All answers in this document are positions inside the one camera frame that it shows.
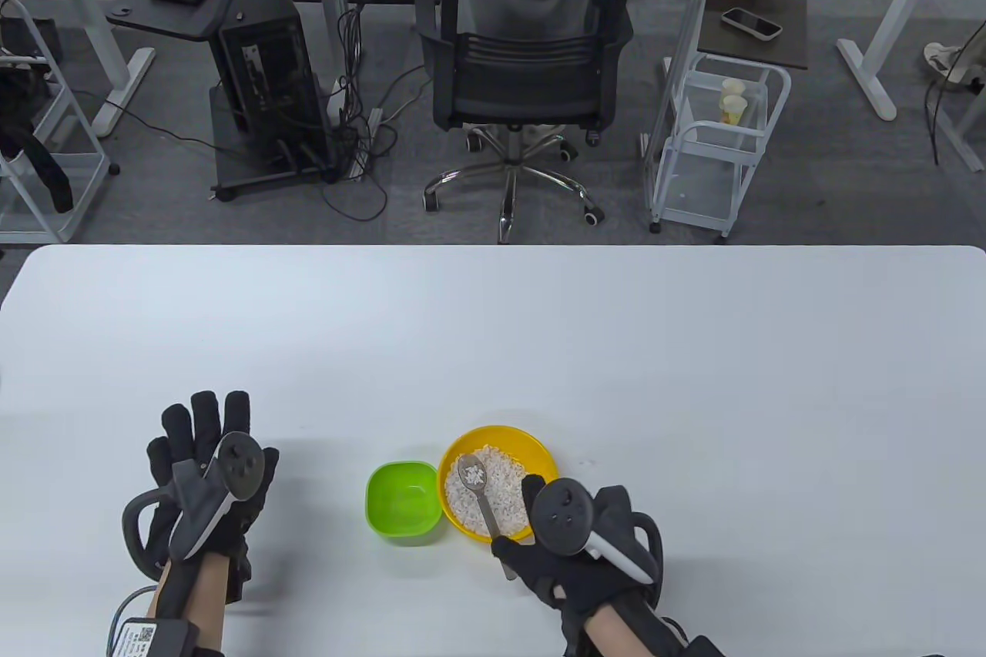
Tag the person's left hand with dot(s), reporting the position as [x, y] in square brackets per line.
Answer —
[262, 480]

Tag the person's right hand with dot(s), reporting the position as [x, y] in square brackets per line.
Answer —
[539, 568]

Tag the grey hand controller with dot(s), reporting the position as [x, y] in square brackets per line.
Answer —
[240, 460]
[561, 514]

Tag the white rice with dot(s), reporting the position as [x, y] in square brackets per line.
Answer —
[504, 484]

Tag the metal spoon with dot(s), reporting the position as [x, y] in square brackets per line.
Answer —
[471, 474]

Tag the small green dish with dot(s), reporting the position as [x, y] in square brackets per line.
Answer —
[400, 504]

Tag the person's right forearm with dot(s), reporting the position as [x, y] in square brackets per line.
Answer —
[624, 626]

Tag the person's left forearm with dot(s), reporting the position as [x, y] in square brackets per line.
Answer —
[204, 603]

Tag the yellow bowl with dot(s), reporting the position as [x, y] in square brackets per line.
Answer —
[541, 457]

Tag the white power strip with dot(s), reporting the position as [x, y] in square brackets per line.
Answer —
[368, 141]

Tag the white rolling cart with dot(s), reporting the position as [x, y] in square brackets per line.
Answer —
[697, 191]
[77, 175]

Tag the black cloth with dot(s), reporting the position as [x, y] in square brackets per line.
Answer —
[46, 172]

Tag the black computer tower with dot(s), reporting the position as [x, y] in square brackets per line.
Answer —
[269, 72]

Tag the black mesh office chair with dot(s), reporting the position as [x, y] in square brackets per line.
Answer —
[531, 87]

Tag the paper cup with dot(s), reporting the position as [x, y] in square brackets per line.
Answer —
[733, 87]
[733, 110]

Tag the dark brown board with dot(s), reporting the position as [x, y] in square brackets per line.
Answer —
[728, 50]

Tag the smartphone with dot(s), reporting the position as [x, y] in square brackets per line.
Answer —
[751, 23]

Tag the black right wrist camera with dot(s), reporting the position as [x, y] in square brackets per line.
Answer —
[705, 648]

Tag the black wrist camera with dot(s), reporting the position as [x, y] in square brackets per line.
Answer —
[154, 638]
[705, 648]

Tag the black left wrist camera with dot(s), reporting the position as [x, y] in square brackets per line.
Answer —
[154, 638]

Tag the aluminium frame post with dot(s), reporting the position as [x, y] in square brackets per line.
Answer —
[682, 41]

